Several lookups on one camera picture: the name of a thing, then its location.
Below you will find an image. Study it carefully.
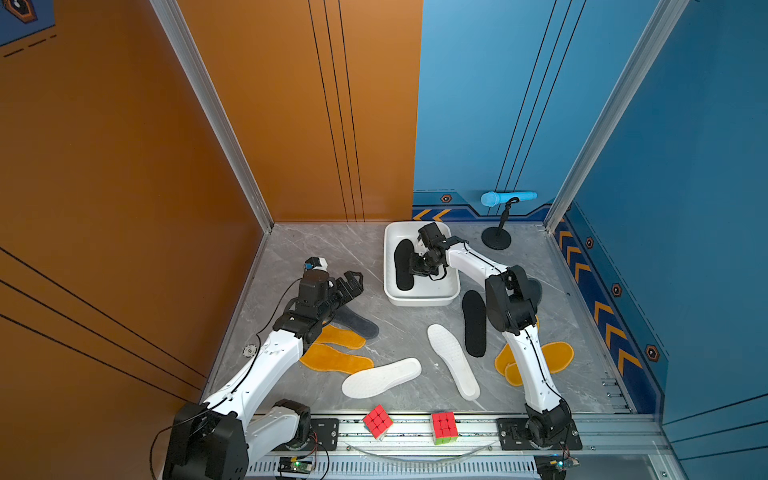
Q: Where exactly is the dark grey insole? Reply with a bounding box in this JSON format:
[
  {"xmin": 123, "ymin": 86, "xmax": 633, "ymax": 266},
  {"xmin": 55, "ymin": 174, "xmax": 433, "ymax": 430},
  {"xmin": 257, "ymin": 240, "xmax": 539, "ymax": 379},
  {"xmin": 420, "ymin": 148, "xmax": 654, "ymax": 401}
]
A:
[
  {"xmin": 332, "ymin": 306, "xmax": 379, "ymax": 340},
  {"xmin": 528, "ymin": 278, "xmax": 543, "ymax": 307}
]

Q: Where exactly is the black insole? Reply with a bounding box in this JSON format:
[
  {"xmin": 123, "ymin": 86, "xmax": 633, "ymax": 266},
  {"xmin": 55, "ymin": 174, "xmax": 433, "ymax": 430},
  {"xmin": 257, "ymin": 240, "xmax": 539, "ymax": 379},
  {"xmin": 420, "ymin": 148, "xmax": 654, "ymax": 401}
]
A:
[
  {"xmin": 394, "ymin": 239, "xmax": 415, "ymax": 291},
  {"xmin": 462, "ymin": 290, "xmax": 487, "ymax": 358}
]

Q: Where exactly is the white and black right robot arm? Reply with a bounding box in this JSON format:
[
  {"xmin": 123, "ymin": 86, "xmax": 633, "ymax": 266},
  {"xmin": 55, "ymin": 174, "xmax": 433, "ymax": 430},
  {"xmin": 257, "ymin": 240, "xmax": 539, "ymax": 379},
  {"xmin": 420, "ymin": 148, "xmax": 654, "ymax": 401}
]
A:
[{"xmin": 409, "ymin": 222, "xmax": 576, "ymax": 449}]

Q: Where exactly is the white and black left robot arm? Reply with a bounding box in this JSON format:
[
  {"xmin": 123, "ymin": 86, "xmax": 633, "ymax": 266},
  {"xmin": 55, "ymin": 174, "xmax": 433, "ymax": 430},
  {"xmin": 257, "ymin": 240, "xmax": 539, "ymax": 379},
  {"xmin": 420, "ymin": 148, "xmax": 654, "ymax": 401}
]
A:
[{"xmin": 149, "ymin": 265, "xmax": 364, "ymax": 479}]

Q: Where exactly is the white rectangular storage box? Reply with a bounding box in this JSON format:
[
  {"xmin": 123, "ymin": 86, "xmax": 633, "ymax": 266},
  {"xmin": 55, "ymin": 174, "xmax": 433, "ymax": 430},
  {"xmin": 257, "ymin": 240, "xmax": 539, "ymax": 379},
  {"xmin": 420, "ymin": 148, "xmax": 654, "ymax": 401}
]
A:
[{"xmin": 383, "ymin": 221, "xmax": 461, "ymax": 307}]

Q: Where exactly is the yellow insole upper left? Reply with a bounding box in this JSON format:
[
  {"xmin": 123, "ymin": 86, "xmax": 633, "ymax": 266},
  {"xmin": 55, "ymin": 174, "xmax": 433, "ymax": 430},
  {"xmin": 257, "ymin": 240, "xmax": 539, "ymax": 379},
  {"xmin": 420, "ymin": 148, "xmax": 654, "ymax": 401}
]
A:
[{"xmin": 316, "ymin": 325, "xmax": 366, "ymax": 350}]

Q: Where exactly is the yellow insole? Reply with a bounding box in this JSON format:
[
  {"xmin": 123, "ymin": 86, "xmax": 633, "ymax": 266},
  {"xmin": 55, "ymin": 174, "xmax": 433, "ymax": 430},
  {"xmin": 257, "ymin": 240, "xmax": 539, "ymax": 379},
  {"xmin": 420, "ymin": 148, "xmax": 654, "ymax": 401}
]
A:
[
  {"xmin": 300, "ymin": 344, "xmax": 374, "ymax": 375},
  {"xmin": 316, "ymin": 325, "xmax": 366, "ymax": 350},
  {"xmin": 494, "ymin": 344, "xmax": 516, "ymax": 376},
  {"xmin": 504, "ymin": 342, "xmax": 575, "ymax": 387}
]

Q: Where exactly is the yellow insole lower left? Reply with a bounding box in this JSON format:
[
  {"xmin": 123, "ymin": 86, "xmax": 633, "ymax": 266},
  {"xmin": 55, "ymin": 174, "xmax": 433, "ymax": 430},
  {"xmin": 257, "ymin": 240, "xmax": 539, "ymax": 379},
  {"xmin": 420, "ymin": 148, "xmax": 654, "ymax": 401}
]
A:
[{"xmin": 300, "ymin": 344, "xmax": 374, "ymax": 375}]

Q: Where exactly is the black microphone stand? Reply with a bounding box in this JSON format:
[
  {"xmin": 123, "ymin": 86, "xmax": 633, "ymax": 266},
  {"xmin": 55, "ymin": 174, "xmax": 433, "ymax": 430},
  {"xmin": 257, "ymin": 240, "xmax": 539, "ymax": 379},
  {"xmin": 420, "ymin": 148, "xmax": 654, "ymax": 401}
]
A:
[{"xmin": 481, "ymin": 197, "xmax": 520, "ymax": 250}]

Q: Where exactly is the blue microphone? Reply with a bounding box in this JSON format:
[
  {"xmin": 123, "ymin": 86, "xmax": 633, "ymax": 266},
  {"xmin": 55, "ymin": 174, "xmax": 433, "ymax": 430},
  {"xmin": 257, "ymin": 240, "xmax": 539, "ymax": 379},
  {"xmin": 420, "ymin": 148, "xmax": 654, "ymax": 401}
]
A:
[{"xmin": 481, "ymin": 191, "xmax": 538, "ymax": 207}]

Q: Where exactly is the white insole left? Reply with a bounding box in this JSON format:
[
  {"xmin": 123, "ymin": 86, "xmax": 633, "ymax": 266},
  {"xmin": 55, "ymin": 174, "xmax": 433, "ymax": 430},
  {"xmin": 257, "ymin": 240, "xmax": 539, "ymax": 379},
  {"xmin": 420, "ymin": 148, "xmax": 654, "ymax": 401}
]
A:
[{"xmin": 341, "ymin": 358, "xmax": 422, "ymax": 399}]

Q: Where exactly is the white insole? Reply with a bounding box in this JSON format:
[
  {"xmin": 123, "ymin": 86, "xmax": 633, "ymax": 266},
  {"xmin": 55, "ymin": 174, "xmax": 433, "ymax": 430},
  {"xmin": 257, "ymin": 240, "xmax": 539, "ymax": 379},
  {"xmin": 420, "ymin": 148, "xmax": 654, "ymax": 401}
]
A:
[
  {"xmin": 427, "ymin": 324, "xmax": 481, "ymax": 401},
  {"xmin": 341, "ymin": 358, "xmax": 422, "ymax": 399}
]

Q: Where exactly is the yellow insole right inner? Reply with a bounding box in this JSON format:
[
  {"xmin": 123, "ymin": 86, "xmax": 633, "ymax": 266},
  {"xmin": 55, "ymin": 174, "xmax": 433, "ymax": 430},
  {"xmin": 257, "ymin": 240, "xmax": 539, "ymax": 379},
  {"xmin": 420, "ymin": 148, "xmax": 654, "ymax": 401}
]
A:
[{"xmin": 494, "ymin": 344, "xmax": 516, "ymax": 376}]

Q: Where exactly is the white insole right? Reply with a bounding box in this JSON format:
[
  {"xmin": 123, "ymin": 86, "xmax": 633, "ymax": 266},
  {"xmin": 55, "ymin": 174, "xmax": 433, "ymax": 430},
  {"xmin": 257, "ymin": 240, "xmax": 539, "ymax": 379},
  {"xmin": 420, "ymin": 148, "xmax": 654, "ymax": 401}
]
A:
[{"xmin": 427, "ymin": 324, "xmax": 481, "ymax": 401}]

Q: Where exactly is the left rubik's cube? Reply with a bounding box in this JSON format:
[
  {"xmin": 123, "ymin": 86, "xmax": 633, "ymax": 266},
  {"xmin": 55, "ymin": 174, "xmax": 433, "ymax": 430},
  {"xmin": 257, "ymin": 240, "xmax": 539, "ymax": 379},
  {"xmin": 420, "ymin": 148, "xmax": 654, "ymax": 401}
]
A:
[{"xmin": 363, "ymin": 405, "xmax": 394, "ymax": 441}]

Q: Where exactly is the rubik's cube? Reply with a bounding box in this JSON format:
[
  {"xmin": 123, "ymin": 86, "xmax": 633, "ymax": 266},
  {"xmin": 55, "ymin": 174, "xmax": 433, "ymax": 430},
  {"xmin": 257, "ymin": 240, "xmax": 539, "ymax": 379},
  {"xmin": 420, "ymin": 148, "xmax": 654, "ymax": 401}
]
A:
[
  {"xmin": 431, "ymin": 412, "xmax": 459, "ymax": 445},
  {"xmin": 363, "ymin": 405, "xmax": 394, "ymax": 441}
]

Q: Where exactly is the yellow insole right outer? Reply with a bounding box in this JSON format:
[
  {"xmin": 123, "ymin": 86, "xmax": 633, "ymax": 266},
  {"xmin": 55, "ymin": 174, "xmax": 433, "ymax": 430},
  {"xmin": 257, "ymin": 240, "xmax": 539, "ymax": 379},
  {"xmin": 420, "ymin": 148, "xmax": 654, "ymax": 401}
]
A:
[{"xmin": 504, "ymin": 342, "xmax": 575, "ymax": 387}]

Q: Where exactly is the clear curved strip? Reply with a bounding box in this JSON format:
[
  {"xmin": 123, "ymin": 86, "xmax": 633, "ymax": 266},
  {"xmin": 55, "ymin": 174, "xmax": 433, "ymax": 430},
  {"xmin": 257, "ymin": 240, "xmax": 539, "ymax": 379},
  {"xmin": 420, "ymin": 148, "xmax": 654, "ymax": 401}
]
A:
[{"xmin": 345, "ymin": 443, "xmax": 494, "ymax": 465}]

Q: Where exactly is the right rubik's cube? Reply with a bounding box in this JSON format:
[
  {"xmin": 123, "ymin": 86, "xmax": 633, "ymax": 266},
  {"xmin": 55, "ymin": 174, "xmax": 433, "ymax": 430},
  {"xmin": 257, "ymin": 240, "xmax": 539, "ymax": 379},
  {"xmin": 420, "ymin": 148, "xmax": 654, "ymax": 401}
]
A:
[{"xmin": 431, "ymin": 412, "xmax": 459, "ymax": 445}]

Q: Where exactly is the left green circuit board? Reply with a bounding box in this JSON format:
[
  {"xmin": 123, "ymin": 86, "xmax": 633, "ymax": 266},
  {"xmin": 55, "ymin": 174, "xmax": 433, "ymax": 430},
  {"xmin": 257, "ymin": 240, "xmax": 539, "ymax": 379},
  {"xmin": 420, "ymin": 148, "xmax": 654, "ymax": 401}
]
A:
[{"xmin": 277, "ymin": 457, "xmax": 315, "ymax": 477}]

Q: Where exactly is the right circuit board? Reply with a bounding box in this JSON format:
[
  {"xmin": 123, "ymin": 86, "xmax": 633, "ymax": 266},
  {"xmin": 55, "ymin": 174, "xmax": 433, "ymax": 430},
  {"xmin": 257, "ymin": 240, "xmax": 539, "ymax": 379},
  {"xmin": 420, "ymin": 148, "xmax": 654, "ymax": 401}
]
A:
[{"xmin": 534, "ymin": 457, "xmax": 580, "ymax": 480}]

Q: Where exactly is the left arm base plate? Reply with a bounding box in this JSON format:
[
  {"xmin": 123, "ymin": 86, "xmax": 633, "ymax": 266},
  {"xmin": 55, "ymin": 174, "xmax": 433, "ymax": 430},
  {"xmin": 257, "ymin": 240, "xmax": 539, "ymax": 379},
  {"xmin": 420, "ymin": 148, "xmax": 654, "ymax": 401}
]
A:
[{"xmin": 276, "ymin": 418, "xmax": 339, "ymax": 452}]

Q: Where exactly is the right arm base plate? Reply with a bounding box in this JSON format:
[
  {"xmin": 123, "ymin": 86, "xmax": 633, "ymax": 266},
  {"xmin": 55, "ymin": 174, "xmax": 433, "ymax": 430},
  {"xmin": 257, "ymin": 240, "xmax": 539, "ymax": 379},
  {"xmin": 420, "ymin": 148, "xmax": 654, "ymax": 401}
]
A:
[{"xmin": 496, "ymin": 417, "xmax": 583, "ymax": 452}]

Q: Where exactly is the aluminium front rail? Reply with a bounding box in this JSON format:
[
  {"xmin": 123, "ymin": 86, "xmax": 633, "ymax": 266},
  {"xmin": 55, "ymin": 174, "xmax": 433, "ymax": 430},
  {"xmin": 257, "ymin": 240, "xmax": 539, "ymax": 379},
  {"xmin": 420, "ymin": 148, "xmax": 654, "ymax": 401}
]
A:
[{"xmin": 243, "ymin": 412, "xmax": 686, "ymax": 479}]

